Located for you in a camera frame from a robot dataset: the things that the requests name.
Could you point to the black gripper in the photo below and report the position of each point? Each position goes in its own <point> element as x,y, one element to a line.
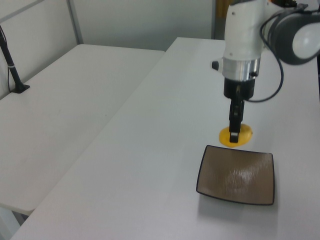
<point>237,87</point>

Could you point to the brown square ceramic plate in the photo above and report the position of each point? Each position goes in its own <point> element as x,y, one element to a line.
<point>235,175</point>

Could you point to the yellow potato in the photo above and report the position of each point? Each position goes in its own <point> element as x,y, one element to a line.
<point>224,137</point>

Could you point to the black pole with base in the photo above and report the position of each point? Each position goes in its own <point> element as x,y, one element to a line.
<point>11,67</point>

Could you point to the white side table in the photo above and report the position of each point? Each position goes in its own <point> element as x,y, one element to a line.
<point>62,112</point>

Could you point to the grey metal partition post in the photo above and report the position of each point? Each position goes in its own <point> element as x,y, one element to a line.
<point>75,22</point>

